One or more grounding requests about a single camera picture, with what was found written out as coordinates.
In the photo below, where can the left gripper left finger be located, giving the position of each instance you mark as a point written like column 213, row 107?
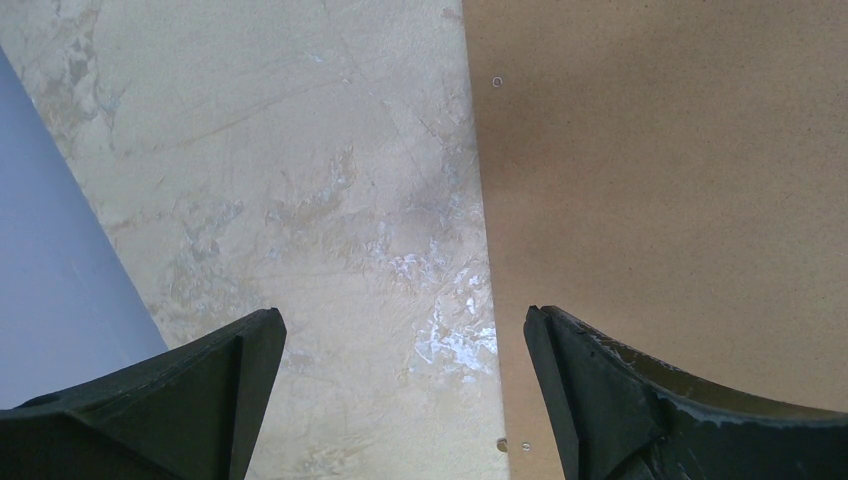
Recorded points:
column 194, row 412

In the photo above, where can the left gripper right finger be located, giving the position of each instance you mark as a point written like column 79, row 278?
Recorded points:
column 618, row 413

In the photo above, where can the brown frame backing board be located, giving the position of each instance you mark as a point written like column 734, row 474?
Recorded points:
column 673, row 173

